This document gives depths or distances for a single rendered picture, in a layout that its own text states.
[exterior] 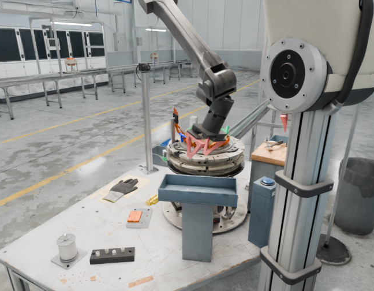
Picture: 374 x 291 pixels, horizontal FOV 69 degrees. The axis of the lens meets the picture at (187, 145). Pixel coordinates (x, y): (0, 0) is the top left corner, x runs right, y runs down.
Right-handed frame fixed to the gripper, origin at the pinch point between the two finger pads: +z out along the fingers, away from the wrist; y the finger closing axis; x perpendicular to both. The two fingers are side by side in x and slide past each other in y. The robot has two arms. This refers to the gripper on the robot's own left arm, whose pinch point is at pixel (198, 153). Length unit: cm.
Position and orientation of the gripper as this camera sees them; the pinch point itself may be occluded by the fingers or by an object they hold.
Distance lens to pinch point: 84.4
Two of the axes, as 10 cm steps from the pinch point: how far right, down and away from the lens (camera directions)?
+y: -6.4, 0.7, -7.6
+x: 6.7, 5.5, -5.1
